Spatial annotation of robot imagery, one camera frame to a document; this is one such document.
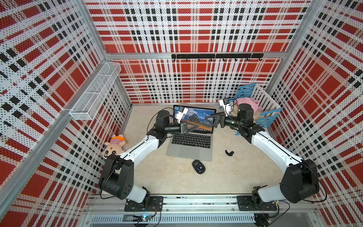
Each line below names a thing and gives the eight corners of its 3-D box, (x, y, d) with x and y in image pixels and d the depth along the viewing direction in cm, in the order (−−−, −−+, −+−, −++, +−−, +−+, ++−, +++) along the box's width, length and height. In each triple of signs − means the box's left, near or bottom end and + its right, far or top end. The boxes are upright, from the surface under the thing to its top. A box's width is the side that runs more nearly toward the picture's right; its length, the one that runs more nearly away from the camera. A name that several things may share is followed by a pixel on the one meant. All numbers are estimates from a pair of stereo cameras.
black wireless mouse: (199, 175, 84) (199, 174, 83) (191, 163, 89) (191, 162, 87) (206, 170, 86) (206, 169, 84) (197, 159, 91) (198, 157, 89)
